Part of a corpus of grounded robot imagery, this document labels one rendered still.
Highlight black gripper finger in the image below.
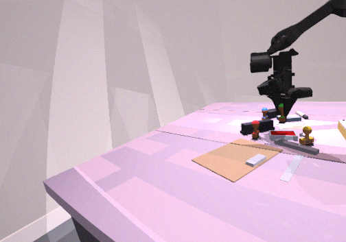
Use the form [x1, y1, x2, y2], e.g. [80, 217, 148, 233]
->
[267, 94, 285, 115]
[280, 97, 298, 117]

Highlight white marker pen with black cap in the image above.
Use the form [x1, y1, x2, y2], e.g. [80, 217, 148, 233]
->
[295, 110, 309, 119]

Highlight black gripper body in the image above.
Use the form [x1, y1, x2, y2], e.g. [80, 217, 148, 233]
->
[269, 70, 312, 99]

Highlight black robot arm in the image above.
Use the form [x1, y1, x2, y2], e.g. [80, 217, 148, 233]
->
[250, 0, 346, 95]

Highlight orange rubber stamp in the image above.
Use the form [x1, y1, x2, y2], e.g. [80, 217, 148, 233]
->
[299, 125, 314, 146]

